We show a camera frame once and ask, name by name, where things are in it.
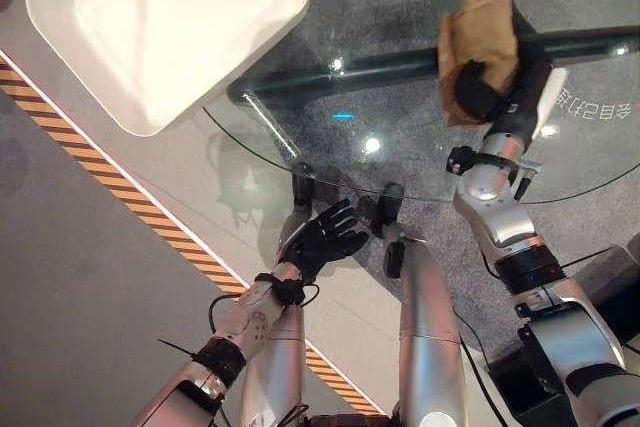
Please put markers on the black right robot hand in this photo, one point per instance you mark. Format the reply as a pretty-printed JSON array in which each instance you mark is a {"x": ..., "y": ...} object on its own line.
[{"x": 525, "y": 92}]

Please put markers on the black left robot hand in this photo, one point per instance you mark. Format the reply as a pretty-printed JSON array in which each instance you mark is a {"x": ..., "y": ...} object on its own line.
[{"x": 320, "y": 242}]

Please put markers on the tan cloth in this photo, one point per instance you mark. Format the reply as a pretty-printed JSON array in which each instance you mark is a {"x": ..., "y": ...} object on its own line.
[{"x": 480, "y": 32}]

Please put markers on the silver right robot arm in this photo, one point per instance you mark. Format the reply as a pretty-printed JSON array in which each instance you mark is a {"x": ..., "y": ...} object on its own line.
[{"x": 510, "y": 227}]

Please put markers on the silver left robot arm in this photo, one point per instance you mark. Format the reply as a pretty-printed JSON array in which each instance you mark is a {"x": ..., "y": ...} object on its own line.
[{"x": 240, "y": 327}]

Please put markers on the white rectangular plastic basket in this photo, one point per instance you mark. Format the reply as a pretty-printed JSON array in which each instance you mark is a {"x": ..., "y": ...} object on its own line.
[{"x": 165, "y": 32}]

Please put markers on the dark left robot foot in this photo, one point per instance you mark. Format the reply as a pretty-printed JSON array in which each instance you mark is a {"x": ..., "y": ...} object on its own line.
[{"x": 303, "y": 187}]

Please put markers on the dark robot foot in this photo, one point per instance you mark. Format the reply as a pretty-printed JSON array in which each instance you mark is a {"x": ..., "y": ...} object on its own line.
[
  {"x": 389, "y": 207},
  {"x": 303, "y": 187}
]

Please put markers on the dark right robot foot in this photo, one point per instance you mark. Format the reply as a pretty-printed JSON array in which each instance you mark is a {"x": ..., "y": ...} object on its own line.
[{"x": 389, "y": 207}]

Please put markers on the silver right robot leg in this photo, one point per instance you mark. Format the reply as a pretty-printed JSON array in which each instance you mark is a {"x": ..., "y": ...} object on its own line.
[{"x": 430, "y": 317}]

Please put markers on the yellow black hazard tape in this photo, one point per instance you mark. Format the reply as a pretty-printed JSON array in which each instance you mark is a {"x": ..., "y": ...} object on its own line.
[{"x": 100, "y": 162}]

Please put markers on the black base box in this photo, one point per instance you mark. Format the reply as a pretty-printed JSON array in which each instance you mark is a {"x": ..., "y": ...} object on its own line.
[{"x": 530, "y": 397}]

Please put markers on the black metal table frame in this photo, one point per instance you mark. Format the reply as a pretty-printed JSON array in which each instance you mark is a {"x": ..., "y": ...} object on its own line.
[{"x": 350, "y": 72}]

